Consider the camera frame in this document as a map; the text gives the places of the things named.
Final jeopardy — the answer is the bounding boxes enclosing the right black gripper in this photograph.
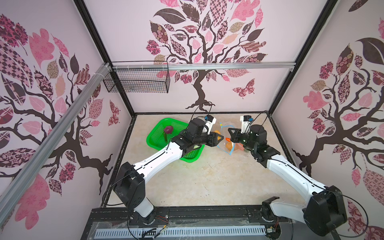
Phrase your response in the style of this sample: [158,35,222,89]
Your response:
[228,126,257,153]

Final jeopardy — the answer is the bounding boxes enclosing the clear zip top bag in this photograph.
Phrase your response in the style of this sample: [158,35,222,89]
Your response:
[214,122,248,155]

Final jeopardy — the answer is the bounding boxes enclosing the green plastic basket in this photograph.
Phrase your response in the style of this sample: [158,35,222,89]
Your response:
[146,118,204,163]

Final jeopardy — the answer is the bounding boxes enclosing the orange carrot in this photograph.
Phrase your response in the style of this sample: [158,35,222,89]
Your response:
[235,143,244,151]

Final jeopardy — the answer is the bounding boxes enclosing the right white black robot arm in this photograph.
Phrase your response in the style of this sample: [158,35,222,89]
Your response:
[228,125,348,237]

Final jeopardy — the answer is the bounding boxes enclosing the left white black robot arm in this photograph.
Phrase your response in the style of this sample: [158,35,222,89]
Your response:
[112,115,224,225]

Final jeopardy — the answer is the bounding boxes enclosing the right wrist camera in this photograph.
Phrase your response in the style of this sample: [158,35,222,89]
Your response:
[240,115,253,134]

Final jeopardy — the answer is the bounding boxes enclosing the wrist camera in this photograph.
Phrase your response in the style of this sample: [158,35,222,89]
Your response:
[204,115,217,135]
[240,115,253,134]

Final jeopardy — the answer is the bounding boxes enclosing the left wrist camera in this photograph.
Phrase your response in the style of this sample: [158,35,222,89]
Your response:
[204,115,217,135]

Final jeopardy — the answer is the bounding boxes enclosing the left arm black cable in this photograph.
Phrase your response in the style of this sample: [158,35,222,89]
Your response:
[190,101,215,121]

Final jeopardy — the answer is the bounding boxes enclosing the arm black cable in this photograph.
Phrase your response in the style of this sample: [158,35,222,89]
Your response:
[190,101,215,121]
[250,110,369,238]

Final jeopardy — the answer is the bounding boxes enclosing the aluminium rail back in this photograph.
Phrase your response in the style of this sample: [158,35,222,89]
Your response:
[113,62,296,71]

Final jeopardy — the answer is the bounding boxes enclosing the aluminium rail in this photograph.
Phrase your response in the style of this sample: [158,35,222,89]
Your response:
[1,63,111,224]
[113,62,296,71]

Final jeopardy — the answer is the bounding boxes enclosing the white slotted cable duct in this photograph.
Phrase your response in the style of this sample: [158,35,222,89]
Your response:
[94,226,267,240]

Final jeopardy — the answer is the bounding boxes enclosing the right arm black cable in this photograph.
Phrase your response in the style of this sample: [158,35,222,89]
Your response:
[250,110,369,238]

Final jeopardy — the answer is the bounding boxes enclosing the black wire wall basket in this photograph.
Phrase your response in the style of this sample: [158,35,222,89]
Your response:
[103,60,171,94]

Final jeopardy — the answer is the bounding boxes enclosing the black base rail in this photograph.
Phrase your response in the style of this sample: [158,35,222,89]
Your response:
[81,205,322,240]

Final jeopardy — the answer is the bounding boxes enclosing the aluminium rail left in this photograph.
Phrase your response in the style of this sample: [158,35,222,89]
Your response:
[1,63,111,224]

